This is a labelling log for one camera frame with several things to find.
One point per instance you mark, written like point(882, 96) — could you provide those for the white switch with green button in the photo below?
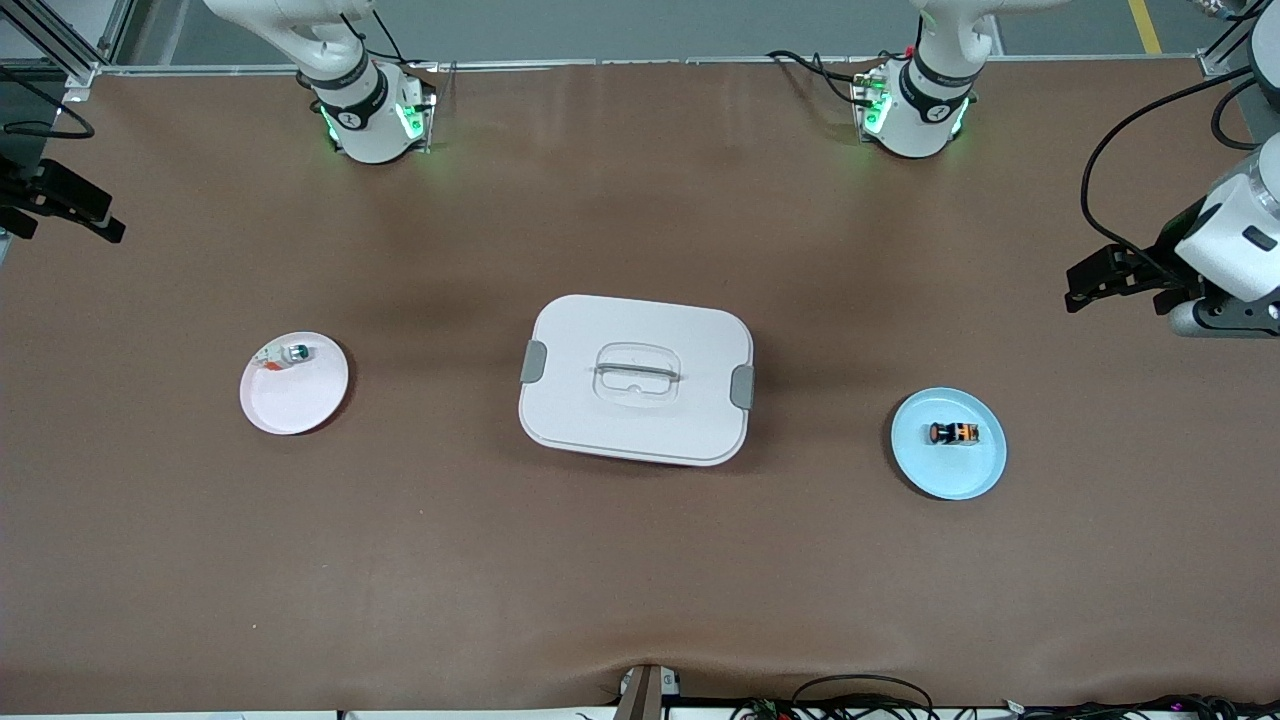
point(298, 352)

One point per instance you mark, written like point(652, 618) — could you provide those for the pink round plate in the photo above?
point(295, 400)

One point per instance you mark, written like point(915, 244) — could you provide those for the white and orange small part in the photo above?
point(270, 358)

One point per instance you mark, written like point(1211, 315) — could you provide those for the aluminium frame post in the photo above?
point(80, 72)
point(1215, 62)

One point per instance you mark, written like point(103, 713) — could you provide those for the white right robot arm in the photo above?
point(365, 120)

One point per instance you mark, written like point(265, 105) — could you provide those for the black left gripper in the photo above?
point(1150, 273)

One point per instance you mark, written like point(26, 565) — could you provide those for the orange and black switch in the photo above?
point(955, 434)

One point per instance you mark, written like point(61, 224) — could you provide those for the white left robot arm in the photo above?
point(925, 110)

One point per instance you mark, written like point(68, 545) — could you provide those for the light blue round plate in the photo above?
point(950, 470)

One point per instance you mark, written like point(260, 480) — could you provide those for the brown table mat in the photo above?
point(640, 560)

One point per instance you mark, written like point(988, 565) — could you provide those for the silver table edge rail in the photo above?
point(650, 62)

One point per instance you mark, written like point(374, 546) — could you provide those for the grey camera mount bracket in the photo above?
point(640, 695)

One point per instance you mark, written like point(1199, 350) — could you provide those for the white lidded storage box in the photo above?
point(640, 420)

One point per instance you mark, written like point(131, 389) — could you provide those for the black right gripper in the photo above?
point(28, 193)

